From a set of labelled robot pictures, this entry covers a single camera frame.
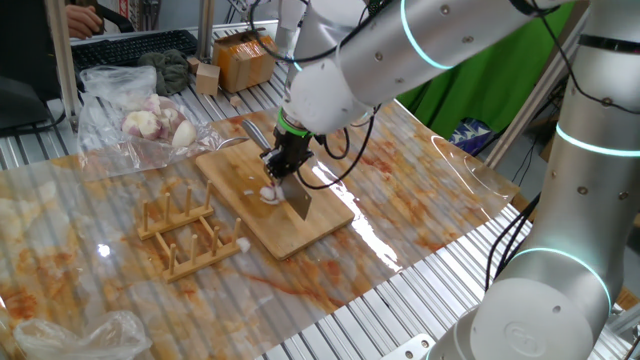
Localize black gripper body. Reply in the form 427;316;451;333
273;130;314;164

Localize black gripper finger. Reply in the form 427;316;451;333
259;148;284;184
283;151;314;177

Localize red onion wedge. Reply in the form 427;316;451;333
258;183;287;207

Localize steel cleaver knife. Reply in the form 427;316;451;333
241;118;313;222

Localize clear bag of onions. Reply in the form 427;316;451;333
77;64;225;169

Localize person's bare hand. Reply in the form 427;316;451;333
65;3;104;41

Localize bamboo cutting board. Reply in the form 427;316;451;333
194;130;356;261

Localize white onion half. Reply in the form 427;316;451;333
171;119;198;150

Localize taped cardboard box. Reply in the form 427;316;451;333
211;28;279;94

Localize wooden cube block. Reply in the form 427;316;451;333
194;62;222;97

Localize pink peeled onion piece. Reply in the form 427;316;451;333
159;106;187;132
142;93;164;117

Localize wooden peg dish rack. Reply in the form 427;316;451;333
137;180;242;284

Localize white plastic stand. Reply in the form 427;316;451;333
274;0;307;54

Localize clear plastic table sheet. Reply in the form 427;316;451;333
0;82;521;360

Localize large peeled onion chunk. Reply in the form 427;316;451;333
121;109;165;141

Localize dark green cloth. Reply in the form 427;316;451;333
137;48;192;97

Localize blue white patterned bag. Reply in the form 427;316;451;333
448;117;497;155

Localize black keyboard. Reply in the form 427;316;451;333
69;28;199;76

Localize green backdrop cloth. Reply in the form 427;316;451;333
397;2;576;141

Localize black chair armrest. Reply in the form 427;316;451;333
97;3;136;34

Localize black rounded desk object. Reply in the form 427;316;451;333
0;74;66;136

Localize crumpled clear plastic bag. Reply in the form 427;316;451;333
13;309;153;360

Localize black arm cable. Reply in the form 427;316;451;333
296;104;381;191

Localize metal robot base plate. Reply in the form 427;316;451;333
380;333;437;360

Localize black base cable bundle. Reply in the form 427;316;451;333
483;192;542;294

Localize slanted aluminium frame post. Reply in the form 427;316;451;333
483;44;574;170

